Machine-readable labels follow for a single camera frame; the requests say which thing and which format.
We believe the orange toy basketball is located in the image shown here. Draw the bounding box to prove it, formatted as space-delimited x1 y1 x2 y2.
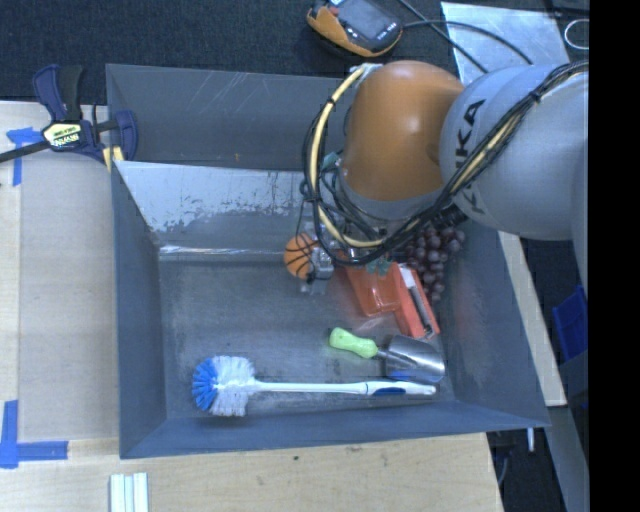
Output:
283 232 321 279

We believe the orange stapler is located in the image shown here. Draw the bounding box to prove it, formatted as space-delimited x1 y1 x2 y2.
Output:
343 260 442 342

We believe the grey metal bin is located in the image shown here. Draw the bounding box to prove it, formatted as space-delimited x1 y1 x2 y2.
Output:
104 63 552 460

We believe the purple toy grapes bunch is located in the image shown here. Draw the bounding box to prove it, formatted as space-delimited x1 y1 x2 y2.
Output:
398 223 467 304

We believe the white and blue dish brush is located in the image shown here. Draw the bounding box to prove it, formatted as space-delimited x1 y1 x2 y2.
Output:
191 354 438 418

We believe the metal scoop with green handle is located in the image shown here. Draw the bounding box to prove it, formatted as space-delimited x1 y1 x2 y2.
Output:
328 326 447 386

